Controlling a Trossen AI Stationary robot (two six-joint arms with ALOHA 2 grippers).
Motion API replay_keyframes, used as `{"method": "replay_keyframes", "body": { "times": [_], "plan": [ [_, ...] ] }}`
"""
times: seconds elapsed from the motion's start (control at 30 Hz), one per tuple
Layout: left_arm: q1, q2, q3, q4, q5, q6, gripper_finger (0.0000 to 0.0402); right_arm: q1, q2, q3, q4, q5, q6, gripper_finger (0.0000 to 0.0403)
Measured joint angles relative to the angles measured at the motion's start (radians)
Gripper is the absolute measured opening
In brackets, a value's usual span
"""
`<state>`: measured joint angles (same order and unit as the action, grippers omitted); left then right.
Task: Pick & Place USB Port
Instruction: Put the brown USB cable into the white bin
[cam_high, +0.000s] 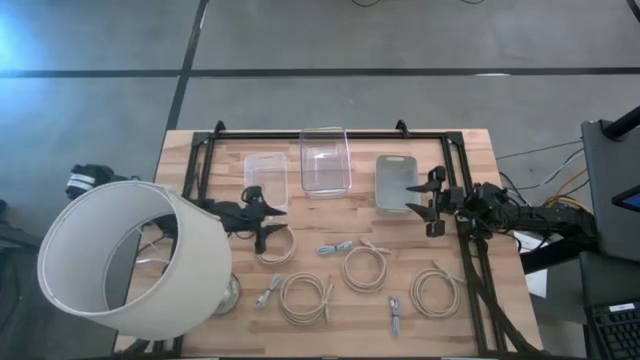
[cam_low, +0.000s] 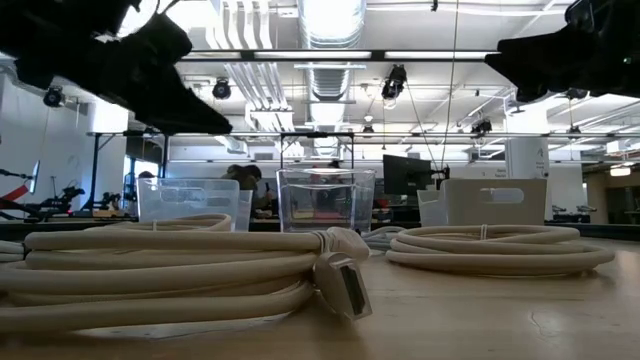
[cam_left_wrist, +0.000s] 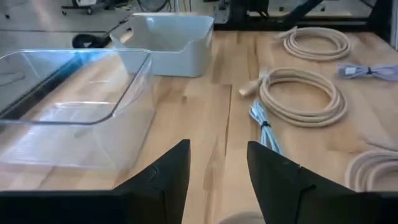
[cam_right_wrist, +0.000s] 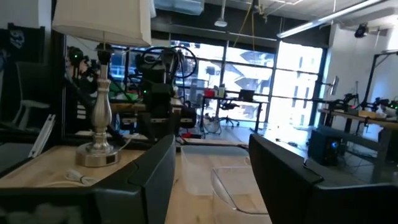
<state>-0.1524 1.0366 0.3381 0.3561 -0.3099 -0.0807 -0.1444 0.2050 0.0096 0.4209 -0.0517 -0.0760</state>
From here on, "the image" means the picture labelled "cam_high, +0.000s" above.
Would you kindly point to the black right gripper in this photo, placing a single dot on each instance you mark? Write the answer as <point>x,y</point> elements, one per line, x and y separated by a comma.
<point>442,200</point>

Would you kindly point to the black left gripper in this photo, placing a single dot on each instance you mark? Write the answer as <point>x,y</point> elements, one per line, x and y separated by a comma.
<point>245,216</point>

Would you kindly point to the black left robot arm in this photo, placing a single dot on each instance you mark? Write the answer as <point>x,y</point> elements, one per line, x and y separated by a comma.
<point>210,210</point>

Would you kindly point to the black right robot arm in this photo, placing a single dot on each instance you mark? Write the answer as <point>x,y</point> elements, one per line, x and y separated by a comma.
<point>540,215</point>

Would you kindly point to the small clear plastic bin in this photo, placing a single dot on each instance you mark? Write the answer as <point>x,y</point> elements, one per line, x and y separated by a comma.
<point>265,175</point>

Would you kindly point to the tall clear plastic bin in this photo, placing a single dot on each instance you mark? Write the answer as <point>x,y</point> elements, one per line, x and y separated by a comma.
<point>325,165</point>

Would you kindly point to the glass lamp base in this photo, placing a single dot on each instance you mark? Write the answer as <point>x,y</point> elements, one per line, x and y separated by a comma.
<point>229,297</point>

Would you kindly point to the white fabric lamp shade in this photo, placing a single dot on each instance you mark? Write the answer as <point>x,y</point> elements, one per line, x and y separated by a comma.
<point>200,280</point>

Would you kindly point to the white paper sheet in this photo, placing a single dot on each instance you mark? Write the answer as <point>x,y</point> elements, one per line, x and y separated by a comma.
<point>539,285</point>

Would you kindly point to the grey equipment cabinet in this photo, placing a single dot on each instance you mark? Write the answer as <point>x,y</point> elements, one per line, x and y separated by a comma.
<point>607,200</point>

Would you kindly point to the black device with white label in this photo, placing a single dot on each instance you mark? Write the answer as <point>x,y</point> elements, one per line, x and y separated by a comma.
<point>87,180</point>

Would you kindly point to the small display screen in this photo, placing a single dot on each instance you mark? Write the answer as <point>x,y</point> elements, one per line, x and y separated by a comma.
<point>631,200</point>

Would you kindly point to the black pole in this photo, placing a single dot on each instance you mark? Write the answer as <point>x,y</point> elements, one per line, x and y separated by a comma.
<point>622,126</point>

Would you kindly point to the black laptop keyboard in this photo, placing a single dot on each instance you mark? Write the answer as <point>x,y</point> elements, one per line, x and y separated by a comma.
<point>617,332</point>

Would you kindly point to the black aluminium table frame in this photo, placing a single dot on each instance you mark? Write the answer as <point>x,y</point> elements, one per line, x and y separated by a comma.
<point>250,135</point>

